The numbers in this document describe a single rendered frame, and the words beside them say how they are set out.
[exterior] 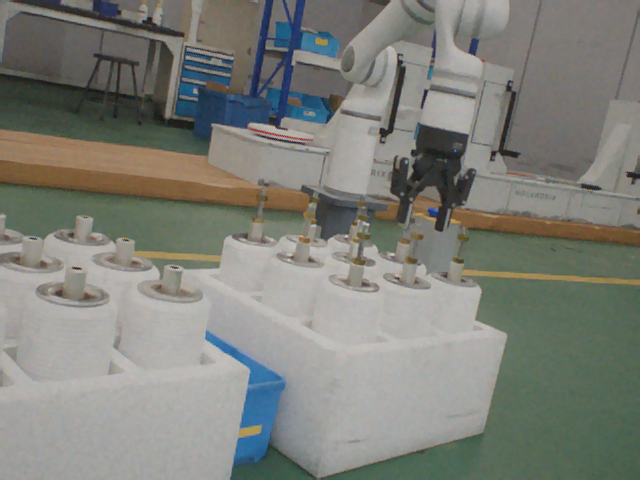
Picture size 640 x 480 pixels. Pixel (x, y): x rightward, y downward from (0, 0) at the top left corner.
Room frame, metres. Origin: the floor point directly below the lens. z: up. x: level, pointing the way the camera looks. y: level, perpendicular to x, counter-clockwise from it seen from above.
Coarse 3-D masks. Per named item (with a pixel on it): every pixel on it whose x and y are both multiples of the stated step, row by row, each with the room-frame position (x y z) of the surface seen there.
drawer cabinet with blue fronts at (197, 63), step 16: (160, 48) 6.93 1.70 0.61; (192, 48) 6.52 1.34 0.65; (208, 48) 6.60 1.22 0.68; (160, 64) 6.89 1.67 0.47; (192, 64) 6.52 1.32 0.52; (208, 64) 6.60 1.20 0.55; (224, 64) 6.66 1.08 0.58; (160, 80) 6.84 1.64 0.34; (176, 80) 6.51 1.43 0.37; (192, 80) 6.52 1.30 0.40; (208, 80) 6.60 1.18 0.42; (224, 80) 6.68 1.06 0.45; (160, 96) 6.79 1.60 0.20; (176, 96) 6.49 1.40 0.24; (192, 96) 6.57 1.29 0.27; (160, 112) 6.74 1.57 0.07; (176, 112) 6.48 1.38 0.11; (192, 112) 6.56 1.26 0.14; (192, 128) 6.64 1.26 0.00
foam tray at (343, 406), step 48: (240, 336) 1.12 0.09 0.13; (288, 336) 1.05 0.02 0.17; (384, 336) 1.09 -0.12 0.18; (432, 336) 1.14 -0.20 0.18; (480, 336) 1.20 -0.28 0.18; (288, 384) 1.04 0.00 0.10; (336, 384) 0.97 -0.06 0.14; (384, 384) 1.04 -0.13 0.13; (432, 384) 1.12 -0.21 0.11; (480, 384) 1.21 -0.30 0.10; (288, 432) 1.02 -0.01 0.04; (336, 432) 0.99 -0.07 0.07; (384, 432) 1.06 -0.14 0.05; (432, 432) 1.14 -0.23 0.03; (480, 432) 1.24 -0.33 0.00
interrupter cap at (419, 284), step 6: (384, 276) 1.16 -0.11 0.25; (390, 276) 1.17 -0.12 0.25; (396, 276) 1.18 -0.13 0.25; (396, 282) 1.13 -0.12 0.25; (402, 282) 1.14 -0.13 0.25; (414, 282) 1.17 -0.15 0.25; (420, 282) 1.17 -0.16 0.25; (426, 282) 1.17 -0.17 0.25; (414, 288) 1.13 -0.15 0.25; (420, 288) 1.13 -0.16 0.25; (426, 288) 1.14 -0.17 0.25
